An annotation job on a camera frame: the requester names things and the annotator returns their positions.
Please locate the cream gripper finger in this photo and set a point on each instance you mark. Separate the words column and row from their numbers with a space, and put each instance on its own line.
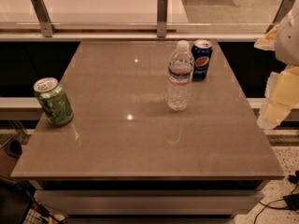
column 268, row 41
column 281, row 96

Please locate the blue pepsi can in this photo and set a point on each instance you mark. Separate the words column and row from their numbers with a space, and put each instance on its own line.
column 201, row 51

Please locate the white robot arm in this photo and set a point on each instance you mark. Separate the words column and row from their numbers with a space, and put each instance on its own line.
column 287, row 42

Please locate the green soda can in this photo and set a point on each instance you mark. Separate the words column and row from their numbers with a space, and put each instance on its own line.
column 54, row 101

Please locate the clear plastic water bottle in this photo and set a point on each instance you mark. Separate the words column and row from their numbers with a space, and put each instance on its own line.
column 180, row 70

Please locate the table lower shelf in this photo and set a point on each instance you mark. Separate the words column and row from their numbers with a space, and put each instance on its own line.
column 149, row 202

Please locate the glass railing panel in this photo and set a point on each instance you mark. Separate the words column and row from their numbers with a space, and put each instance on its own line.
column 250, row 12

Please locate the dark round floor object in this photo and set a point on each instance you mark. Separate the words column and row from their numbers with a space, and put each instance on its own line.
column 13, row 148

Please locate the right metal railing bracket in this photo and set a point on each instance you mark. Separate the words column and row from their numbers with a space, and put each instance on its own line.
column 284, row 8

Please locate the metal railing bracket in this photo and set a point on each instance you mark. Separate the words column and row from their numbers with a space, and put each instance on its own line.
column 162, row 9
column 46, row 27
column 284, row 8

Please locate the black power adapter with cable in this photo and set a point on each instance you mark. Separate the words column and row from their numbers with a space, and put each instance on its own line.
column 291, row 200

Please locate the middle metal railing bracket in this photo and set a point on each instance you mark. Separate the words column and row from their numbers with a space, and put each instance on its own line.
column 162, row 9

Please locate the left metal railing bracket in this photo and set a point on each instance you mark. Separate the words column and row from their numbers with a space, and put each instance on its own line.
column 46, row 27

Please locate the black wire basket cart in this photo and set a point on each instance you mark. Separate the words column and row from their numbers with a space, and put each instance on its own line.
column 16, row 200

